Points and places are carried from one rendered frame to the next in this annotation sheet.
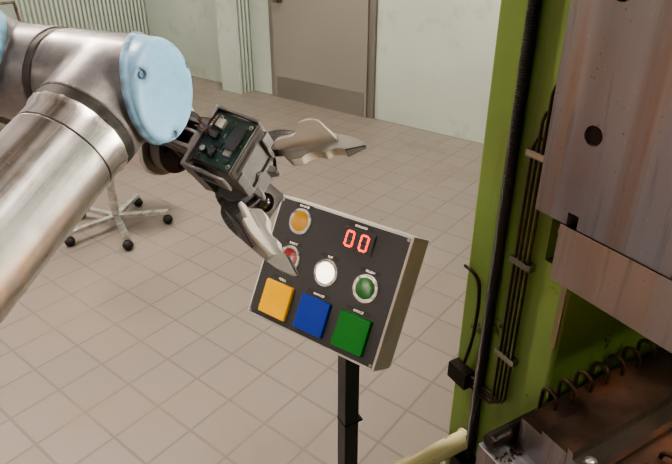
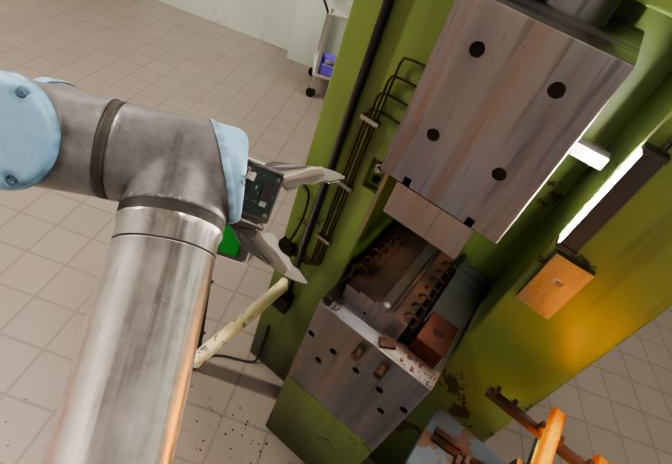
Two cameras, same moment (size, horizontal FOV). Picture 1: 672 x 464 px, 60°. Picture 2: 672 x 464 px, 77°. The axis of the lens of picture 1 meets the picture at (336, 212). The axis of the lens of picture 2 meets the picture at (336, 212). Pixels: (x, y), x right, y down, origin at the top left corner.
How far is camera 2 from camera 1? 0.35 m
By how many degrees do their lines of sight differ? 35
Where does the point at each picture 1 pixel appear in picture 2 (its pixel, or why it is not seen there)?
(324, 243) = not seen: hidden behind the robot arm
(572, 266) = (401, 207)
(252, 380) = (83, 246)
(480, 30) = not seen: outside the picture
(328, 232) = not seen: hidden behind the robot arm
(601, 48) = (451, 82)
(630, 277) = (438, 218)
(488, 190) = (324, 133)
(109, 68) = (211, 174)
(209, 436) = (55, 298)
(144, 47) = (241, 152)
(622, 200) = (444, 176)
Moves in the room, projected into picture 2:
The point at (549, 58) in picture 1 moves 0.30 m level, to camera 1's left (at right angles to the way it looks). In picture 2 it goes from (388, 54) to (265, 42)
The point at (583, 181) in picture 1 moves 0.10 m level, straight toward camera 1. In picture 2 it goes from (419, 160) to (427, 190)
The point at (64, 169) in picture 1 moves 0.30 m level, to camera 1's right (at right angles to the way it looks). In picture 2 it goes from (203, 286) to (468, 239)
